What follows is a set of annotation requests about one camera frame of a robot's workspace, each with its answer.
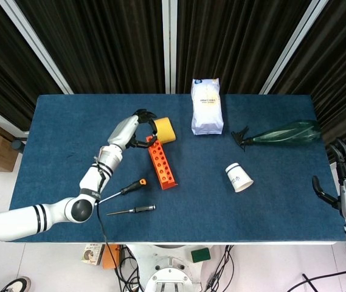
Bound green spray bottle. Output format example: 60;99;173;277
231;119;322;152

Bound black orange-capped screwdriver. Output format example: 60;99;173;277
99;178;148;204

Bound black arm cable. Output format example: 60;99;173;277
92;156;123;282

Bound orange box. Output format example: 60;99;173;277
102;243;122;270

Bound white frame post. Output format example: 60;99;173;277
162;0;178;94
259;0;328;95
0;0;73;95

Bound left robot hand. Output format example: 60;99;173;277
107;108;159;152

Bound white paper cup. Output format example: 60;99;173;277
224;163;254;194

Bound white paper bag package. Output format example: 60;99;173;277
190;78;224;136

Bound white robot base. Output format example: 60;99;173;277
123;243;222;292

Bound orange tool holder rack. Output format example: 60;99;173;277
146;136;179;191

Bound dark pleated curtain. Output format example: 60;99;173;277
176;0;313;95
14;0;165;95
0;0;64;131
269;0;346;153

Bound black floor cable bundle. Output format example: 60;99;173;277
202;245;236;292
113;245;145;292

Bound tape roll box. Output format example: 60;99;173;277
80;243;105;266

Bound blue table mat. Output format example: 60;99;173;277
8;94;345;244

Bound yellow sponge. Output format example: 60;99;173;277
151;117;177;145

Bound long black floor cable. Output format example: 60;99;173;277
285;263;346;292

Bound green block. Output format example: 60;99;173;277
190;248;212;264

